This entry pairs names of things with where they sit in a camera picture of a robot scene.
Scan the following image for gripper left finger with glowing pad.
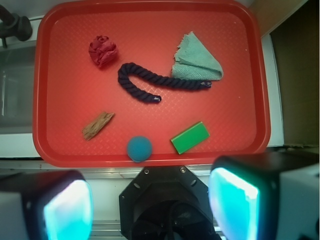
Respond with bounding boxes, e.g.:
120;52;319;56
0;170;94;240

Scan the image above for crumpled red cloth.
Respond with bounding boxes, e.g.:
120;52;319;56
88;35;119;68

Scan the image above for dark blue rope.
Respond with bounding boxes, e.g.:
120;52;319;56
117;62;213;104

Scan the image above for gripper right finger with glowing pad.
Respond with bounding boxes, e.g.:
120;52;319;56
208;151;320;240

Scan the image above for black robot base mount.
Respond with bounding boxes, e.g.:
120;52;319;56
119;166;221;240

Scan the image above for brown wood chip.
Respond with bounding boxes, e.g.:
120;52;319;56
82;111;115;141

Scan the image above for blue ball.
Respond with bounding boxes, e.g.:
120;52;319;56
127;136;153;163

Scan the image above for grey sink faucet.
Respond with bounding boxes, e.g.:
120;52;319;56
0;5;33;49

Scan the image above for green rectangular block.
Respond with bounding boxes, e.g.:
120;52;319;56
170;121;210;155

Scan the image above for red plastic tray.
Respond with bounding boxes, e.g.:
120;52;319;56
32;0;271;168

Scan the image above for grey sink basin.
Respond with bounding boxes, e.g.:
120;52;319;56
0;41;36;135

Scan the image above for teal folded cloth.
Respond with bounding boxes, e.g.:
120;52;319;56
171;31;224;81

